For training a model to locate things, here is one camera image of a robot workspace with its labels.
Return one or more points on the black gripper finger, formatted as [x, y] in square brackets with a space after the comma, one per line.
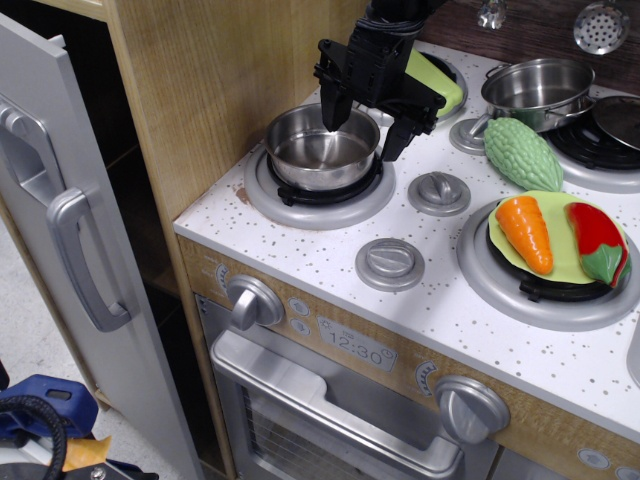
[336, 104]
[401, 133]

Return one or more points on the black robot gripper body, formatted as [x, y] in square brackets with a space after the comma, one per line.
[374, 63]

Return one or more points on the small steel pan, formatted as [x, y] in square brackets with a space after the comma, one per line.
[306, 155]

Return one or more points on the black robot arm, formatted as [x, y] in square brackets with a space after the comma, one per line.
[402, 10]

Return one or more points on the front left stove burner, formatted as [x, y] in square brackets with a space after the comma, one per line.
[327, 210]

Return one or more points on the front right stove burner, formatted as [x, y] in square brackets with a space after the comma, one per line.
[547, 304]

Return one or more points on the back right stove burner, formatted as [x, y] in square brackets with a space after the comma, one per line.
[592, 159]

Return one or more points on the light green toy utensil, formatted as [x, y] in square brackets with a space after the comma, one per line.
[433, 79]

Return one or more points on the back grey stovetop knob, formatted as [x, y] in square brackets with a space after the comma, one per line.
[464, 137]

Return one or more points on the grey stovetop knob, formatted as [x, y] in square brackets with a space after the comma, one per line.
[439, 194]
[389, 265]
[464, 137]

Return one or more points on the upper grey stovetop knob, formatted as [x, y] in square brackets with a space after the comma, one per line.
[439, 194]

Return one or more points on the green bitter melon toy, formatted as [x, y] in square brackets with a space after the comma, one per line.
[522, 156]

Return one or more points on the hanging steel utensil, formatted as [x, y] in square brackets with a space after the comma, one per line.
[492, 14]

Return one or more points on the lower grey stovetop knob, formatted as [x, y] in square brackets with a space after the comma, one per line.
[389, 265]

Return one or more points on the large steel pot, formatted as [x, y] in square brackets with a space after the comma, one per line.
[544, 94]

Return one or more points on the orange carrot toy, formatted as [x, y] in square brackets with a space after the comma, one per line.
[522, 222]

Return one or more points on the light green plate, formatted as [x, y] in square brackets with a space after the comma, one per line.
[567, 267]

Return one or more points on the wooden toy cabinet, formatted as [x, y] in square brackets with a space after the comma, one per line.
[203, 79]

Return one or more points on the left silver oven knob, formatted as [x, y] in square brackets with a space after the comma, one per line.
[254, 303]

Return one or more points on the silver oven knob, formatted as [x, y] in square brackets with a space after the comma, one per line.
[254, 303]
[470, 412]

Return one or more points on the dark pot lid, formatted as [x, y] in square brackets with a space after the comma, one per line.
[618, 116]

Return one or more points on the oven clock display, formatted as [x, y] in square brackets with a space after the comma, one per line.
[357, 344]

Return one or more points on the hanging perforated steel skimmer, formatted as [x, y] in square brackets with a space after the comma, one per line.
[601, 27]

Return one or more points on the red chili pepper toy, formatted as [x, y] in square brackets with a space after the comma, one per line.
[602, 248]

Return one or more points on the right silver oven knob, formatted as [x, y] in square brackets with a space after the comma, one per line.
[470, 412]

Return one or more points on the grey fridge door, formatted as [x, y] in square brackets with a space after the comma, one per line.
[56, 188]

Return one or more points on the silver oven door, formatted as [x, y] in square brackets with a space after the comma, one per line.
[292, 413]

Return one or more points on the blue clamp device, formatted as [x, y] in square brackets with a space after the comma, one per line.
[46, 433]

